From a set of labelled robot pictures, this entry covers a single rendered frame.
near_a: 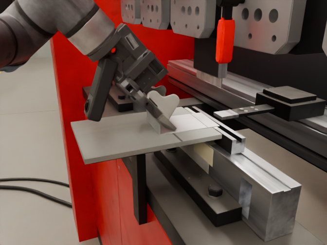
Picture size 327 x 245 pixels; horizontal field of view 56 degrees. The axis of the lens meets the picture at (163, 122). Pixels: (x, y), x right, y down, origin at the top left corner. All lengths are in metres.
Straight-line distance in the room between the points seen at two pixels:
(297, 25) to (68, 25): 0.33
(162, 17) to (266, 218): 0.49
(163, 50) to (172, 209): 1.05
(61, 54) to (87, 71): 0.13
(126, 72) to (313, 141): 0.46
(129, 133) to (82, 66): 0.87
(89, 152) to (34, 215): 1.62
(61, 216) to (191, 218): 1.56
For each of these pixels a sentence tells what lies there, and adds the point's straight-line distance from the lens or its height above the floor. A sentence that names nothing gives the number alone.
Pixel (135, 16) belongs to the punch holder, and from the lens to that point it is 0.94.
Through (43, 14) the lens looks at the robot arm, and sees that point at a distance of 0.52.
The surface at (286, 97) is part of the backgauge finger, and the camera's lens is 0.75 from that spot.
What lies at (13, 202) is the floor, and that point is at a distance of 2.31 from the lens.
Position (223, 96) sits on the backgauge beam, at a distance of 1.03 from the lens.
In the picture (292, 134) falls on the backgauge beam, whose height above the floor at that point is 0.93.
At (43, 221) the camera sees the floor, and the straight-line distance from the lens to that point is 2.07.
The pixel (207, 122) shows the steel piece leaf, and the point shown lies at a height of 1.00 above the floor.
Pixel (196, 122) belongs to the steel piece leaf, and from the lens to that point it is 0.64.
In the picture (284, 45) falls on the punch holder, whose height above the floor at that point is 1.19.
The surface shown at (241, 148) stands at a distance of 0.60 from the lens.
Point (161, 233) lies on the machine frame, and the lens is 0.64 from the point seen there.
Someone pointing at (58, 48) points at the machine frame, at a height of 1.05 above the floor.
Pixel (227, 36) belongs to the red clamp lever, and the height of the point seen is 1.19.
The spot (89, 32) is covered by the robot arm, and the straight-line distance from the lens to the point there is 0.52.
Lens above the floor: 1.24
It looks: 22 degrees down
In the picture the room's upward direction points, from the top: straight up
